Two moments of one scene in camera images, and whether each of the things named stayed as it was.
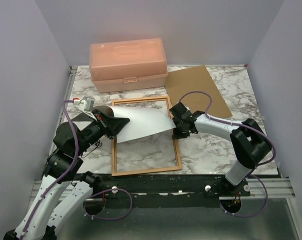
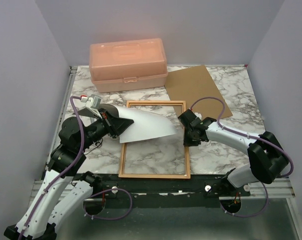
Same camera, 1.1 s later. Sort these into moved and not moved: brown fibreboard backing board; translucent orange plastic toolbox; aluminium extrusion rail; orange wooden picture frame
Moved: orange wooden picture frame
Not moved: brown fibreboard backing board; translucent orange plastic toolbox; aluminium extrusion rail
